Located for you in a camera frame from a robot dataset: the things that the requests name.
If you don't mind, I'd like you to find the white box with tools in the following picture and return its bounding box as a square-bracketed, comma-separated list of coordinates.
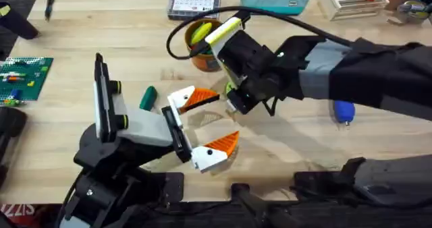
[319, 0, 390, 22]

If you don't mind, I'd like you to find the left wrist upright plate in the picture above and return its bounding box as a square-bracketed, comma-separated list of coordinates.
[93, 52, 113, 144]

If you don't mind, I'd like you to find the orange toy tub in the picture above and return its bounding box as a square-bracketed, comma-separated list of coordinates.
[184, 18, 224, 73]

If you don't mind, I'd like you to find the right wrist upright plate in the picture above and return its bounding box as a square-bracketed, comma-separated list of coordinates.
[205, 16, 244, 88]

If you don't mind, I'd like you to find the black stand leg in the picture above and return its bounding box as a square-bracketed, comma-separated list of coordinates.
[0, 1, 39, 40]

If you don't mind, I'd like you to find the black rail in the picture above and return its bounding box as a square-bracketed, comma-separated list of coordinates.
[131, 182, 432, 228]

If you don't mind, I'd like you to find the red printed sign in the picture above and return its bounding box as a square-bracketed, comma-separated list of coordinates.
[0, 203, 37, 228]

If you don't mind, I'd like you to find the black pen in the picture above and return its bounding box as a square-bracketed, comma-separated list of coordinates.
[44, 0, 56, 22]

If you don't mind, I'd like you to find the green board with blocks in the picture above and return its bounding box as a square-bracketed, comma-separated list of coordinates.
[0, 56, 55, 107]

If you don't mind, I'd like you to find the clear plastic parts box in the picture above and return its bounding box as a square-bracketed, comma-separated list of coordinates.
[167, 0, 222, 21]

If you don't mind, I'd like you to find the thick black cable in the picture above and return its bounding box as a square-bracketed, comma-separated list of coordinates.
[165, 5, 354, 61]

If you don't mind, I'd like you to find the wrist upright plate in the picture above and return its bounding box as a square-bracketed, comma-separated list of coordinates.
[93, 52, 113, 144]
[205, 16, 244, 88]

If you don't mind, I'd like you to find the thin black cable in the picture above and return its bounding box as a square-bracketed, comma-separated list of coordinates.
[262, 97, 279, 118]

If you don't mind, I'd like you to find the blue electric screwdriver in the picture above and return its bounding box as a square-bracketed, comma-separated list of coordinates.
[333, 100, 356, 130]

